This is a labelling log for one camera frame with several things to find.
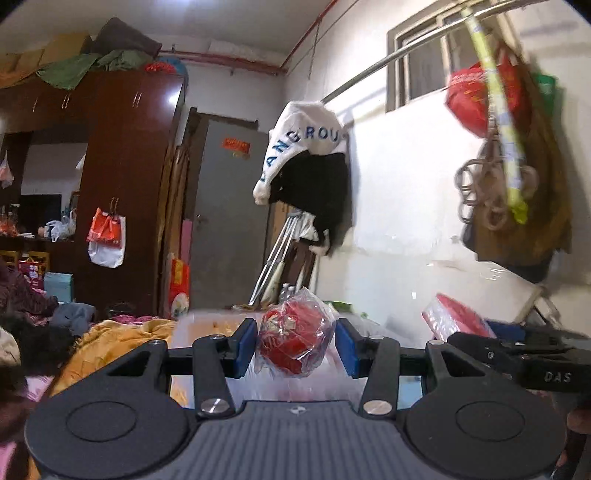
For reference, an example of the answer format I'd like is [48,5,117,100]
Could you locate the brown hanging bag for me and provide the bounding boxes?
[463,60,574,283]

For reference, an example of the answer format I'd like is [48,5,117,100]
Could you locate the brown wooden wardrobe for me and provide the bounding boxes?
[0,68,186,320]

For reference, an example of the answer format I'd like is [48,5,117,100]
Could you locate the dark folded cushion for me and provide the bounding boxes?
[91,17,163,59]

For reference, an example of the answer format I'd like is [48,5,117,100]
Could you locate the white lettered hoodie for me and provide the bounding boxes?
[252,100,348,206]

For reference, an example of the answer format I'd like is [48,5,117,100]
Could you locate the orange floral blanket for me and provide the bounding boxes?
[48,318,179,398]

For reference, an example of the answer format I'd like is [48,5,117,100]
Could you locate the person's right hand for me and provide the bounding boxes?
[566,407,591,435]

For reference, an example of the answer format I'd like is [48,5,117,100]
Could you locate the grey door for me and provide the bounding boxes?
[188,108,274,311]

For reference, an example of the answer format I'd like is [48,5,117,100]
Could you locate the green cloth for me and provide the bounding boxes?
[36,49,154,91]

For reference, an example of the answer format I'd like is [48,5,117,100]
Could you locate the window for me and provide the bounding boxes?
[385,0,523,112]

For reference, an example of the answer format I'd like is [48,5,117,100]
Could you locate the beige coiled rope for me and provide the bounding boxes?
[454,137,539,232]

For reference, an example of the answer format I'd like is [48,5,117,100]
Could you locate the red ceiling pipe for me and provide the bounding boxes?
[156,43,288,75]

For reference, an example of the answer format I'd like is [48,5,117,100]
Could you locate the red packet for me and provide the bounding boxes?
[421,292,498,343]

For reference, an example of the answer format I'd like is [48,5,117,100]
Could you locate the red gift bag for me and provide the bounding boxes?
[168,257,192,320]

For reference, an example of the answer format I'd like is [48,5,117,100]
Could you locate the red printed box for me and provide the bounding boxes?
[17,257,45,292]

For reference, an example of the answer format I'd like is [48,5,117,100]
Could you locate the light blue box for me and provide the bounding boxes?
[43,272,75,304]

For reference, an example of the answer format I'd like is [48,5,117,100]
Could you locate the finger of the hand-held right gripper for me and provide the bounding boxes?
[446,330,528,377]

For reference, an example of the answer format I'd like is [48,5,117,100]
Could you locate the red hanging plastic bag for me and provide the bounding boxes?
[445,55,533,140]

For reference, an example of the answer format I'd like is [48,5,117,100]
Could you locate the metal crutches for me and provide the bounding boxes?
[248,209,302,308]

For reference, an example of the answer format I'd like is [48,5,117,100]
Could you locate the blue-grey cloth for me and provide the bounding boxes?
[52,302,99,336]

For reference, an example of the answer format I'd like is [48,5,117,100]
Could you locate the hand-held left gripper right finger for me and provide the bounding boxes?
[335,318,498,419]

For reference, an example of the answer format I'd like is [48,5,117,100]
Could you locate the red and white plastic bag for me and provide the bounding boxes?
[86,207,127,269]

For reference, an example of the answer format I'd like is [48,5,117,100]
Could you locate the black hanging garment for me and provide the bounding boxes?
[268,152,355,257]

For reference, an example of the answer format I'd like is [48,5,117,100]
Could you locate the cardboard boxes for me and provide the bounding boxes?
[0,31,94,89]

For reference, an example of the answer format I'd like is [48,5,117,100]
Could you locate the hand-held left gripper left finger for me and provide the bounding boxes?
[98,318,259,419]

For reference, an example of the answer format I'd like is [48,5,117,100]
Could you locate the white plastic lattice basket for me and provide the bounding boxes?
[168,308,431,412]

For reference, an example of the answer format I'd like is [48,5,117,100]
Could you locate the clear bag of red candies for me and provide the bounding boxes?
[253,287,339,380]

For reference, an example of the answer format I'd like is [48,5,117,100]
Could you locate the pile of dark clothes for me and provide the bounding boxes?
[0,262,99,407]

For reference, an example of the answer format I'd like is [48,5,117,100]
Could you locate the metal hanging rod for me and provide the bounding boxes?
[320,0,519,103]

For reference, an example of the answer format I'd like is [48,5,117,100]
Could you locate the yellow printed strap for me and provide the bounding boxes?
[461,4,530,225]

